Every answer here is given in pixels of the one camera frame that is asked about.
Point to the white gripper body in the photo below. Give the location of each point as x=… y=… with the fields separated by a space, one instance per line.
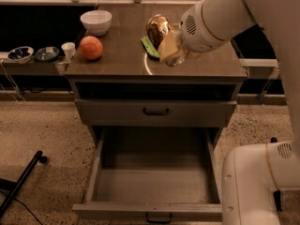
x=193 y=32

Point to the grey drawer cabinet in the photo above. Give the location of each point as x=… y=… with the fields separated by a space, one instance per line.
x=125 y=71

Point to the black stand leg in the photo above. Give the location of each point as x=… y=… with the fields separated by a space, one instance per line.
x=14 y=187
x=277 y=199

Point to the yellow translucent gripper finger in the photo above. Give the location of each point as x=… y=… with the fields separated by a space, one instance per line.
x=172 y=52

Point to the closed middle drawer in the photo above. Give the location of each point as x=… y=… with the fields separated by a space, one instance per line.
x=155 y=113

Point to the green chip bag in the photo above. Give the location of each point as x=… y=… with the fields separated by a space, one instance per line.
x=149 y=47

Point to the open bottom drawer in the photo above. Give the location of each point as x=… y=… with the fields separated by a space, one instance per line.
x=161 y=175

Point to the small white paper cup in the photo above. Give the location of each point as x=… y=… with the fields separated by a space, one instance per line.
x=69 y=50

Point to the orange round fruit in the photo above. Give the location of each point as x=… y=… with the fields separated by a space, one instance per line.
x=91 y=48

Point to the black left stand leg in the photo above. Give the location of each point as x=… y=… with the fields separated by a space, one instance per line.
x=14 y=187

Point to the black right stand leg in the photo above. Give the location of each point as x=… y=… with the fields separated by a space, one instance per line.
x=277 y=199

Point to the grey side shelf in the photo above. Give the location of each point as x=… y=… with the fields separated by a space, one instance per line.
x=33 y=67

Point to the white bowl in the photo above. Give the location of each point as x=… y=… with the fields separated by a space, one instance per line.
x=97 y=22

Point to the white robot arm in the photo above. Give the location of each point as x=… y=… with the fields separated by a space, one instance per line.
x=253 y=176

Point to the dark blue saucer bowl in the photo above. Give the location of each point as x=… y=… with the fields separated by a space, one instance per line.
x=47 y=54

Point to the blue patterned bowl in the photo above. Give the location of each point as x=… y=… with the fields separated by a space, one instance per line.
x=21 y=55

